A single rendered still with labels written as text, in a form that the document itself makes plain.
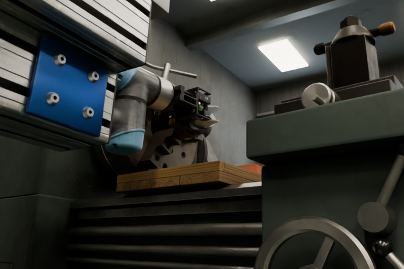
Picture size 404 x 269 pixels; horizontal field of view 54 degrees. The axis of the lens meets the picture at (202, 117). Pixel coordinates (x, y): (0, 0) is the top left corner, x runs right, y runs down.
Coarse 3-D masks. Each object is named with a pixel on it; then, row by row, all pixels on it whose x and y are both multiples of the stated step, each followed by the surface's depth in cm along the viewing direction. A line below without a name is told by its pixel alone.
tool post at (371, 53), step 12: (360, 36) 71; (336, 48) 74; (348, 48) 72; (360, 48) 70; (372, 48) 73; (336, 60) 73; (348, 60) 71; (360, 60) 70; (372, 60) 71; (336, 72) 72; (348, 72) 71; (360, 72) 69; (372, 72) 70; (336, 84) 71; (348, 84) 70
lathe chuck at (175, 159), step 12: (168, 120) 118; (144, 144) 108; (180, 144) 119; (192, 144) 124; (108, 156) 107; (120, 156) 104; (132, 156) 104; (168, 156) 114; (180, 156) 118; (192, 156) 123; (120, 168) 107
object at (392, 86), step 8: (384, 80) 54; (352, 88) 57; (360, 88) 56; (368, 88) 55; (376, 88) 55; (384, 88) 54; (392, 88) 53; (344, 96) 57; (352, 96) 56; (360, 96) 56; (280, 104) 64; (288, 104) 63; (296, 104) 62; (280, 112) 63
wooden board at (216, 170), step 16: (128, 176) 90; (144, 176) 87; (160, 176) 84; (176, 176) 81; (192, 176) 78; (208, 176) 75; (224, 176) 75; (240, 176) 79; (256, 176) 84; (128, 192) 91; (144, 192) 90
